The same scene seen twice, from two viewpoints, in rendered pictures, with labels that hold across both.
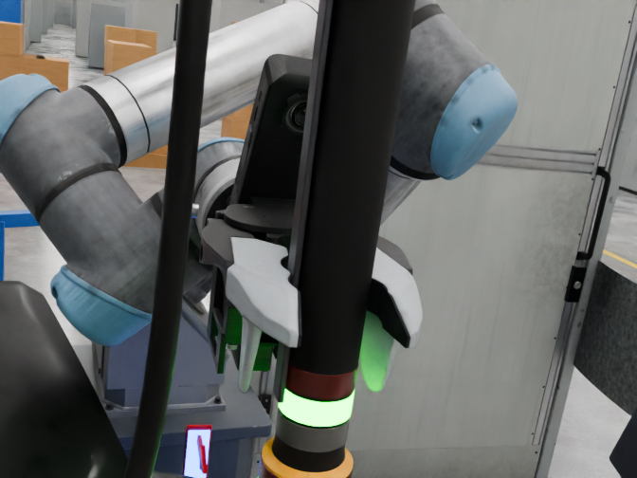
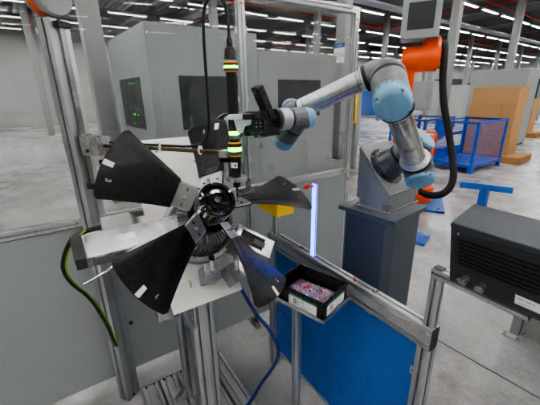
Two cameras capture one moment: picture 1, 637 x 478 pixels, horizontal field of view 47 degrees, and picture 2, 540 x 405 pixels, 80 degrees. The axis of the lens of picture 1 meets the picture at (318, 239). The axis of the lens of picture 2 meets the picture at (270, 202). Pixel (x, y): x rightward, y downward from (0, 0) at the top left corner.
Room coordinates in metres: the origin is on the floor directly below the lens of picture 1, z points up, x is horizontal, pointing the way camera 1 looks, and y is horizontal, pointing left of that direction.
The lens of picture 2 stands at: (0.11, -1.04, 1.53)
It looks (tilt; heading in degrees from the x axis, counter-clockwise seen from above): 19 degrees down; 74
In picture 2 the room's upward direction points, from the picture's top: 1 degrees counter-clockwise
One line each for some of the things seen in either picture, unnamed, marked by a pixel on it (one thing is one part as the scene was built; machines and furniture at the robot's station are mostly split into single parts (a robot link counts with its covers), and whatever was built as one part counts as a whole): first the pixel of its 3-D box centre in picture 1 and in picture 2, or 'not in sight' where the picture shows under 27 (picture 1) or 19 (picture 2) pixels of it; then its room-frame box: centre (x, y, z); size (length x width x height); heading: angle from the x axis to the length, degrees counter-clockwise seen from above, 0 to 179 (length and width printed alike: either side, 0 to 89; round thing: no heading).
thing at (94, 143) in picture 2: not in sight; (95, 145); (-0.19, 0.38, 1.35); 0.10 x 0.07 x 0.09; 142
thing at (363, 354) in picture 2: not in sight; (326, 345); (0.67, 0.00, 0.45); 0.82 x 0.02 x 0.66; 107
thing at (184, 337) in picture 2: not in sight; (185, 311); (0.07, 0.27, 0.58); 0.09 x 0.05 x 1.15; 17
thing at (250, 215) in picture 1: (272, 266); (263, 122); (0.40, 0.02, 1.44); 0.12 x 0.08 x 0.09; 17
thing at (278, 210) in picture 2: not in sight; (276, 202); (0.56, 0.38, 1.02); 0.16 x 0.10 x 0.11; 107
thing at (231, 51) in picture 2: not in sight; (233, 117); (0.30, -0.01, 1.46); 0.04 x 0.04 x 0.46
